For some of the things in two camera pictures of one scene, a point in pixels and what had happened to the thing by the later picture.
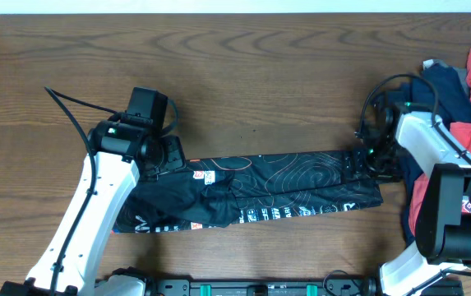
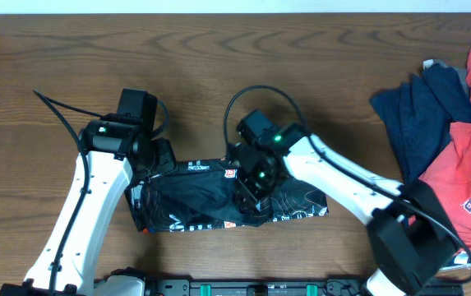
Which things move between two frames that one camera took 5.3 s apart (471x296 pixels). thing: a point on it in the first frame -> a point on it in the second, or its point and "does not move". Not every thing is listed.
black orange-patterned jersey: [233, 191] does not move
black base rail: [265, 286] does not move
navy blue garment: [442, 90] does not move
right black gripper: [354, 162] -> [251, 191]
